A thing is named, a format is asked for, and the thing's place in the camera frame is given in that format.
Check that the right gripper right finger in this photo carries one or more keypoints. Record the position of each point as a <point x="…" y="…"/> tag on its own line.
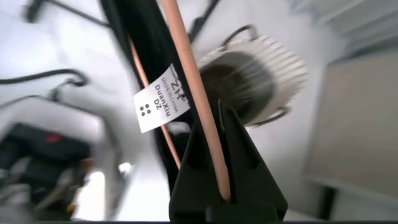
<point x="255" y="186"/>

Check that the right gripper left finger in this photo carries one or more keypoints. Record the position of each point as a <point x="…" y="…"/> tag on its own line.
<point x="192" y="186"/>

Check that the pink clothes hanger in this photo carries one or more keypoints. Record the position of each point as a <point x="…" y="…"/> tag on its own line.
<point x="199" y="93"/>

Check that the black garment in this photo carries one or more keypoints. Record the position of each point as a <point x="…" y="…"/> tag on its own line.
<point x="149" y="40"/>

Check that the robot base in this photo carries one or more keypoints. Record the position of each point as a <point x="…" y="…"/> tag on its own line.
<point x="46" y="155"/>

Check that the white laundry basket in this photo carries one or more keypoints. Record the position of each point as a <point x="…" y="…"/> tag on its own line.
<point x="273" y="71"/>

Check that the white curtain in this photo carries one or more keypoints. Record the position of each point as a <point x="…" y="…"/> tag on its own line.
<point x="357" y="18"/>

